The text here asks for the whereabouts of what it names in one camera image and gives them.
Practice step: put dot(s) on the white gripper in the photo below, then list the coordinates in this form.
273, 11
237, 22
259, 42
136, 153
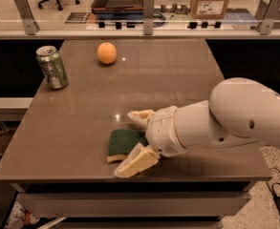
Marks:
162, 132

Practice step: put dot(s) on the green and yellow sponge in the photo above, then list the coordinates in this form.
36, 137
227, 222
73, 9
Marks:
122, 142

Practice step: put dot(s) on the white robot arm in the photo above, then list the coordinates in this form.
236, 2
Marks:
239, 112

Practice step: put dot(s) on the orange fruit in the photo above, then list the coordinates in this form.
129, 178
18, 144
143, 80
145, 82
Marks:
106, 53

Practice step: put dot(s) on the green soda can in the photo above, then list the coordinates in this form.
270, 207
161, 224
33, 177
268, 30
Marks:
52, 66

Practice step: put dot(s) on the cardboard box with label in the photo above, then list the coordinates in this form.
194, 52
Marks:
208, 9

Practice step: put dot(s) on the middle metal railing post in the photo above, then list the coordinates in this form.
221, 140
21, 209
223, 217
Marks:
148, 16

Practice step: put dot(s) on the metal railing post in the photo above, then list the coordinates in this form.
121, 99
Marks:
148, 16
29, 23
266, 17

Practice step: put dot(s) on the left metal railing post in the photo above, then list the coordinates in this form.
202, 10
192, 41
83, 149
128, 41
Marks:
29, 23

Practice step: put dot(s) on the right metal railing post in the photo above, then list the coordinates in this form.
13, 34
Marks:
266, 17

